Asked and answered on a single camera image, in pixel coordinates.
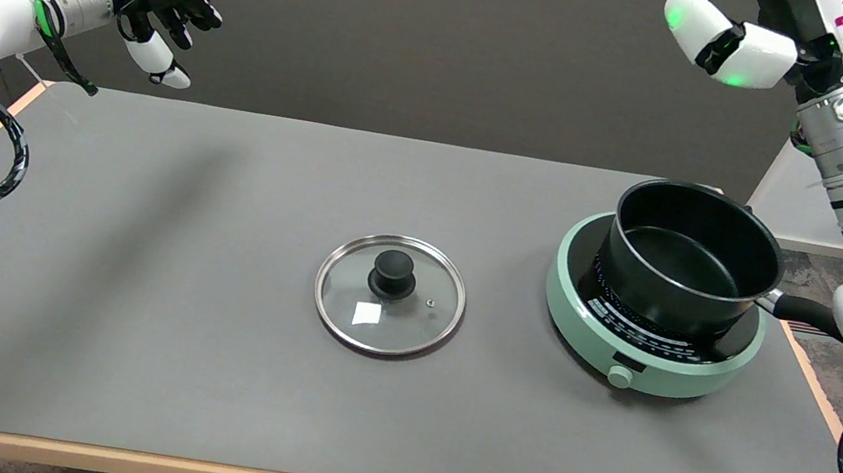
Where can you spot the green round induction cooker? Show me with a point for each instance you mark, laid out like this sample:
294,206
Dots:
584,334

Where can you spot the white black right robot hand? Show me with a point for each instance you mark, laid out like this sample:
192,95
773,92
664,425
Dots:
763,58

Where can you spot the grey table mat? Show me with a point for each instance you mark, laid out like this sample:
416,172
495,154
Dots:
205,321

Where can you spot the glass lid with black knob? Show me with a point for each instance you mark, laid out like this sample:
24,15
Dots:
392,274

